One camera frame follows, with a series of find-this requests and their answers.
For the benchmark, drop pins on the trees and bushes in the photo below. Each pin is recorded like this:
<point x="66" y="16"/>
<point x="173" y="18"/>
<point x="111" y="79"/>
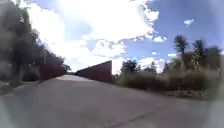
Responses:
<point x="180" y="73"/>

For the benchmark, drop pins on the dark trees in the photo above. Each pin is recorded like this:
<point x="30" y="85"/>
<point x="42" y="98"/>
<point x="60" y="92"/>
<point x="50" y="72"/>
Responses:
<point x="20" y="50"/>

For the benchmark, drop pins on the grey concrete path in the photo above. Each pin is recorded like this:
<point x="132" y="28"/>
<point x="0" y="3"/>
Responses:
<point x="93" y="103"/>

